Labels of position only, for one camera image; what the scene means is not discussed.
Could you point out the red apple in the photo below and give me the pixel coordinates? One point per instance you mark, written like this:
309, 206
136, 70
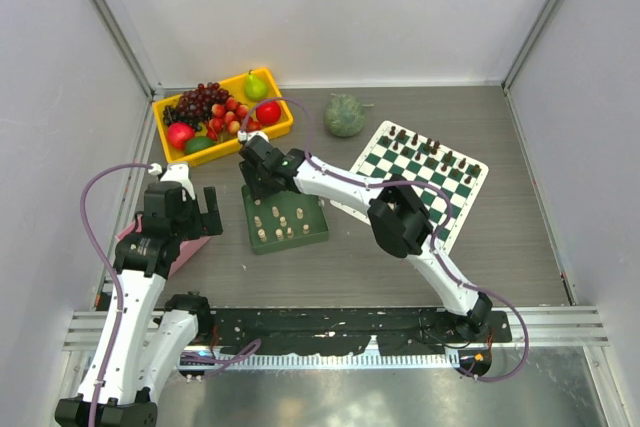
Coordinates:
268, 112

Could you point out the dark blue grape bunch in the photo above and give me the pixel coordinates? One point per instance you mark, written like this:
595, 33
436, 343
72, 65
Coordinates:
182, 114

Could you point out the green plastic tray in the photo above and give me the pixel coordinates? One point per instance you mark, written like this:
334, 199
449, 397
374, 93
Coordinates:
282, 221

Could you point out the green melon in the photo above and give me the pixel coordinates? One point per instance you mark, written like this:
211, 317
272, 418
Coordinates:
344, 115

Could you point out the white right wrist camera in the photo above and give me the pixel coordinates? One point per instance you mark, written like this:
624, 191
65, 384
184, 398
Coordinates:
245, 136

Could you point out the pink plastic box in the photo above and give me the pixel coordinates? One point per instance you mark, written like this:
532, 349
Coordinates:
188, 248

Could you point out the green white chess board mat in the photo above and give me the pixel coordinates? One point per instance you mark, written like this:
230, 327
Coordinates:
396, 150

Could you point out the green lime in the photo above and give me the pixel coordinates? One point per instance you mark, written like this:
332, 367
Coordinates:
197, 144

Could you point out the red peach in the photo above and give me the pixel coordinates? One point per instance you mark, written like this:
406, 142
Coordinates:
179, 134

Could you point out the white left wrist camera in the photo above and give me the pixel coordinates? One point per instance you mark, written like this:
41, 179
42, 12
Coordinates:
174, 172

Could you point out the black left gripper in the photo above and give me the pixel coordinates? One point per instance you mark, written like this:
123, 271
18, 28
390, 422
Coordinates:
205, 224

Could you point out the dark red grape bunch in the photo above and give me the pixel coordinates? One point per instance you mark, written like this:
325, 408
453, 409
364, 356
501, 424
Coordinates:
203, 97

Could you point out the red cherry cluster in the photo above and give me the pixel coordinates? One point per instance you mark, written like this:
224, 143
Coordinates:
227, 119

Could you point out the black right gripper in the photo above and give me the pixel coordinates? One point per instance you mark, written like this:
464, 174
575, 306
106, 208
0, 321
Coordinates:
256, 191

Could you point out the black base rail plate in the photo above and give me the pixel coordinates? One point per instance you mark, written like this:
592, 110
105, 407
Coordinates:
332, 332

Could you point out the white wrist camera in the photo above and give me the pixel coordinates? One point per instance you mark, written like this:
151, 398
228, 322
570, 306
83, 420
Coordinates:
174, 172
245, 136

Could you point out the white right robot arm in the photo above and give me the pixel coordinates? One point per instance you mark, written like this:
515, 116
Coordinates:
399, 220

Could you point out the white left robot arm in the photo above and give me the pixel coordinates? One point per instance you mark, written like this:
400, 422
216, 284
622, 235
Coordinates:
130, 368

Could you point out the green pear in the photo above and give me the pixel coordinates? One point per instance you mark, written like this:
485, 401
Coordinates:
255, 88

